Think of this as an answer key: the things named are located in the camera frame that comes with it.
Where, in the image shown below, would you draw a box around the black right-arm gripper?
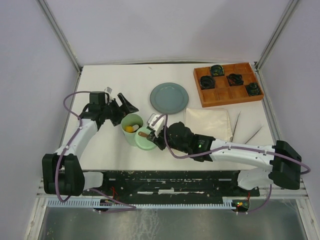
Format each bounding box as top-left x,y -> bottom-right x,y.
147,125 -> 189,154

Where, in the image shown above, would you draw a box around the dark rolled item middle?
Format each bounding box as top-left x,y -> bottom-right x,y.
226,73 -> 244,87

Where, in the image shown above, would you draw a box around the mint green cup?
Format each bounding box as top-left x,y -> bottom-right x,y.
120,113 -> 144,147

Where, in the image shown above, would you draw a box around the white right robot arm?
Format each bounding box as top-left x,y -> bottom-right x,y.
147,120 -> 302,196

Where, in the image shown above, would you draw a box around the dark rolled item right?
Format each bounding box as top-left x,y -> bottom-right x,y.
245,82 -> 261,97

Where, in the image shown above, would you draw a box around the white folded cloth napkin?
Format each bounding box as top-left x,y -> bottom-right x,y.
184,108 -> 233,142

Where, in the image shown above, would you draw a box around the blue-grey ceramic plate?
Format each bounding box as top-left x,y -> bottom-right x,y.
149,82 -> 189,115

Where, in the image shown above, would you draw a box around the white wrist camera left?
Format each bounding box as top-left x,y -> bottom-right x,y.
104,87 -> 113,104

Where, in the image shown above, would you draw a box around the aluminium frame post left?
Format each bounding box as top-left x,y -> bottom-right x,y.
36,0 -> 83,73

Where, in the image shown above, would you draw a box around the dark rolled item left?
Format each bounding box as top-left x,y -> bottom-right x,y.
199,75 -> 216,90

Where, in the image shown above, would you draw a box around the dark rolled item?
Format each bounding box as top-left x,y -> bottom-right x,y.
245,82 -> 261,97
209,64 -> 225,77
199,75 -> 216,90
226,73 -> 244,87

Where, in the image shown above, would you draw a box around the rice ball with seaweed band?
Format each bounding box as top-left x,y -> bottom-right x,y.
132,124 -> 140,132

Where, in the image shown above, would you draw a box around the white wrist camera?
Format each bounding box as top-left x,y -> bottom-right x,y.
104,87 -> 113,104
147,113 -> 166,138

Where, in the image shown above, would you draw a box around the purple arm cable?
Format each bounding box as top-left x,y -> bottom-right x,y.
56,91 -> 138,214
151,113 -> 311,216

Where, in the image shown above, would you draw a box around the aluminium frame post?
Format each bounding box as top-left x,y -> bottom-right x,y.
36,0 -> 83,73
254,0 -> 301,71

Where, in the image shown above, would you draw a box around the wooden compartment tray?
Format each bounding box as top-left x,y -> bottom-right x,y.
193,62 -> 264,108

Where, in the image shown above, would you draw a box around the steel serving tongs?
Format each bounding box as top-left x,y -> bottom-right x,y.
230,111 -> 264,145

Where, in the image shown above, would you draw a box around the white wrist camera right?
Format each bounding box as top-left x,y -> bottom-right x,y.
147,113 -> 166,138

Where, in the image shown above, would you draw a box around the dark rolled item far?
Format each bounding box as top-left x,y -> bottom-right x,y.
209,64 -> 225,77

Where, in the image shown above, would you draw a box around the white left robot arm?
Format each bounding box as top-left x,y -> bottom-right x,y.
42,91 -> 138,198

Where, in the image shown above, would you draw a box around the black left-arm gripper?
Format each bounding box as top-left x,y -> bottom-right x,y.
101,93 -> 139,127

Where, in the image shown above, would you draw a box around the mint lid with brown handle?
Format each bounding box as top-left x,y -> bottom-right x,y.
134,126 -> 157,151

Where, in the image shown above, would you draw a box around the white cable duct strip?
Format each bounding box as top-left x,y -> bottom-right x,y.
46,194 -> 235,210

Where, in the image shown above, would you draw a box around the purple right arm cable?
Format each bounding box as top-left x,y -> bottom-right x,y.
151,113 -> 311,216

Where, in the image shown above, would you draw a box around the aluminium frame post right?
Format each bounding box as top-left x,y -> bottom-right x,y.
254,0 -> 301,71

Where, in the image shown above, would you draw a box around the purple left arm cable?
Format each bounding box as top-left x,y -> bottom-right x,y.
56,91 -> 138,214

